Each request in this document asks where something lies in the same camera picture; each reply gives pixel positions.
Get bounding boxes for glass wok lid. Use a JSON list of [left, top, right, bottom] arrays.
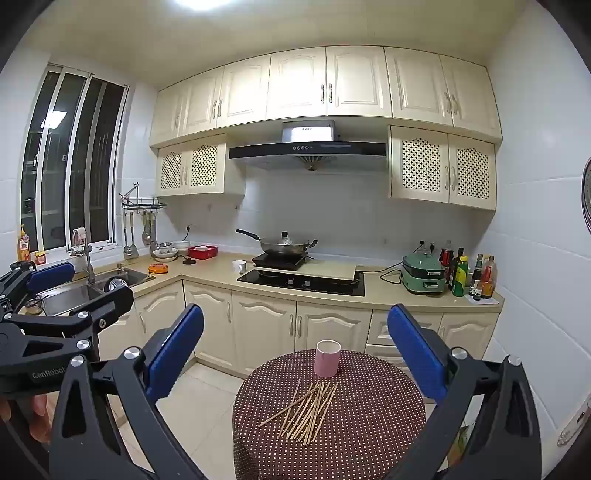
[[265, 231, 305, 247]]

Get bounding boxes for steel faucet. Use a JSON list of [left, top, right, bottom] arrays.
[[66, 242, 98, 284]]

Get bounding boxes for black range hood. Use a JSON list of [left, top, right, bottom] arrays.
[[228, 119, 387, 171]]

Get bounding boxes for person's left hand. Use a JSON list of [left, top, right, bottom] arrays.
[[0, 394, 52, 446]]

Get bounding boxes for brown polka dot tablecloth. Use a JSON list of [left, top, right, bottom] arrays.
[[232, 349, 426, 480]]

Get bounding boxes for beige board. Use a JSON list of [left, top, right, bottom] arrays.
[[250, 256, 358, 283]]

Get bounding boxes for cream upper cabinets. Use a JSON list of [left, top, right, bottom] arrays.
[[148, 45, 503, 210]]

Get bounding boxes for pink cup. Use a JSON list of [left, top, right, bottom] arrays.
[[314, 339, 341, 379]]

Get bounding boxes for hanging spatula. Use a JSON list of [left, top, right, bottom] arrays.
[[123, 210, 138, 259]]

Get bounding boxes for round perforated metal plate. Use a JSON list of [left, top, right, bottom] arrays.
[[581, 157, 591, 232]]

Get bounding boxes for cream cabinets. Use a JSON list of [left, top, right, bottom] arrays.
[[148, 45, 503, 210], [92, 277, 502, 377]]

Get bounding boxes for black glass gas hob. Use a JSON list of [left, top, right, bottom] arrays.
[[237, 269, 366, 297]]

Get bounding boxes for black induction cooker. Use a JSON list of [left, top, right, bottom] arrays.
[[252, 252, 308, 271]]

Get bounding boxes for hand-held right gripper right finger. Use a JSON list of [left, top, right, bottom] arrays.
[[387, 304, 543, 480]]

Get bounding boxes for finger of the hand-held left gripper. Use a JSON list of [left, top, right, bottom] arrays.
[[0, 286, 136, 357], [0, 261, 76, 322]]

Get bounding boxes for sliding window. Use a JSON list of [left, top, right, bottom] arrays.
[[21, 65, 127, 252]]

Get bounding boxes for cream lower cabinets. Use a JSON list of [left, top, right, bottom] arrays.
[[92, 277, 502, 377]]

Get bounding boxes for stack of bowls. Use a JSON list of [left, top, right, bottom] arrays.
[[152, 241, 178, 263]]

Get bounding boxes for wire wall rack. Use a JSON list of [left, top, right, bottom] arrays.
[[121, 182, 168, 210]]

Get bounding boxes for bunch of wooden chopsticks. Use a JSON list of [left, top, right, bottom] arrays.
[[257, 379, 340, 446]]

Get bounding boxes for black power cord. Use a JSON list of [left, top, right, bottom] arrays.
[[379, 261, 419, 284]]

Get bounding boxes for red label sauce bottle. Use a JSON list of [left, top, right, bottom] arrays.
[[480, 255, 497, 300]]

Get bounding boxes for steel sink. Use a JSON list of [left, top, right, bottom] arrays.
[[37, 268, 155, 319]]

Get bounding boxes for steel wok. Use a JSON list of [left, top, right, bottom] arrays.
[[235, 228, 319, 258]]

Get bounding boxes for green bottle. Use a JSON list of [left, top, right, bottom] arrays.
[[452, 256, 469, 297]]

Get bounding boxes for dark glass bottle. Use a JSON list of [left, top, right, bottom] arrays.
[[449, 248, 465, 291]]

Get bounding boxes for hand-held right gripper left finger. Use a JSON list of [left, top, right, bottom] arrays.
[[48, 302, 206, 480]]

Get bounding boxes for metal door handle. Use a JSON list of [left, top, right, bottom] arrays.
[[556, 397, 591, 446]]

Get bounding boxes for green electric cooker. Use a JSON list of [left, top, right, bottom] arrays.
[[399, 251, 448, 295]]

